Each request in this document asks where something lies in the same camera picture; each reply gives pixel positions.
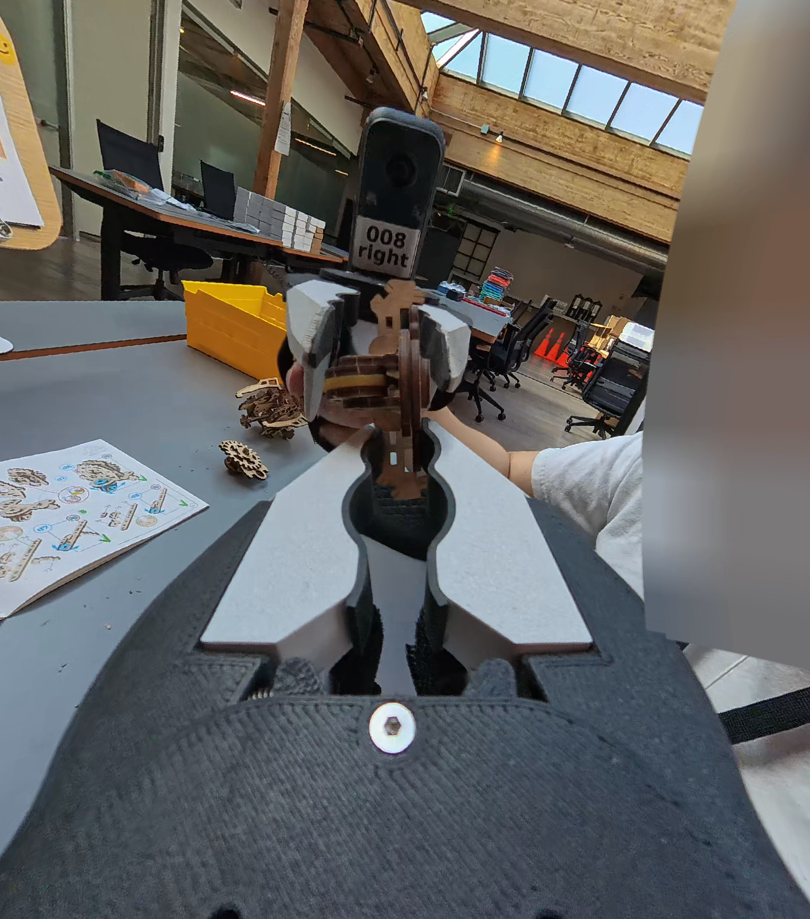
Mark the person's right hand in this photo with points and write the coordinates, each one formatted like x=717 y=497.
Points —
x=344 y=431

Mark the stack of grey boxes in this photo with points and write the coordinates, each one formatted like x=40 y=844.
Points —
x=279 y=219

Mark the yellow plastic bin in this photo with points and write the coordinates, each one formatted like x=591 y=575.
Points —
x=232 y=330

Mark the person's right forearm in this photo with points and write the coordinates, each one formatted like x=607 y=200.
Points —
x=491 y=449

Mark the round wooden model assembly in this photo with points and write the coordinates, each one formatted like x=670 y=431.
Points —
x=365 y=388

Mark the black office chair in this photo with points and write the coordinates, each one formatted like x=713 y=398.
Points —
x=613 y=388
x=218 y=190
x=132 y=172
x=512 y=352

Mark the wooden axle part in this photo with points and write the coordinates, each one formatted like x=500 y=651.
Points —
x=397 y=467

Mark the wooden gear cluster model part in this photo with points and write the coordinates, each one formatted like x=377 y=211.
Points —
x=272 y=409

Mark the illustrated instruction booklet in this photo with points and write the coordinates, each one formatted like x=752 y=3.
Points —
x=67 y=524

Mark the wooden top office desk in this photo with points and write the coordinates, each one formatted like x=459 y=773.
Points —
x=182 y=230

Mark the orange traffic cones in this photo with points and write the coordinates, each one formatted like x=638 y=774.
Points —
x=552 y=346

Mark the small wooden gear part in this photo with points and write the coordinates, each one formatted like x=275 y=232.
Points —
x=243 y=459

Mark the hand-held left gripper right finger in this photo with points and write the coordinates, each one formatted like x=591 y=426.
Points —
x=505 y=560

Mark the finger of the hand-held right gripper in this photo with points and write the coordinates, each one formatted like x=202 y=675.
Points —
x=448 y=348
x=311 y=323

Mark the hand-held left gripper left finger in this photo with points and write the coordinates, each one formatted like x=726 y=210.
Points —
x=290 y=567

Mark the stack of colourful items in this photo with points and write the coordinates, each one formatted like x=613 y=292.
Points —
x=496 y=287

